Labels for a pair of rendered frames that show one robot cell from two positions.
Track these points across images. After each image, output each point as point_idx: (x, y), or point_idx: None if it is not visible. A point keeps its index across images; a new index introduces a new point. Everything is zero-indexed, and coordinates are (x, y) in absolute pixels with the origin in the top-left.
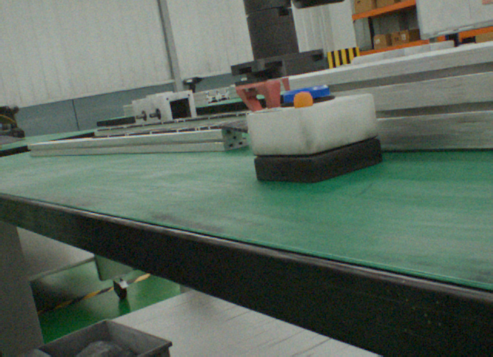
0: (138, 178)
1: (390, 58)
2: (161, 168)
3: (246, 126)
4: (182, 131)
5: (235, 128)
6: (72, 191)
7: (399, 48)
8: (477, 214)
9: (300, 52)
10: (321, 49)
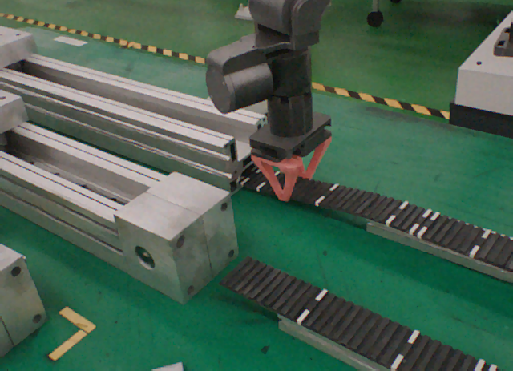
0: (394, 147)
1: (192, 96)
2: (405, 171)
3: (346, 191)
4: (475, 227)
5: (357, 188)
6: (432, 132)
7: (179, 173)
8: (184, 82)
9: (265, 125)
10: (249, 136)
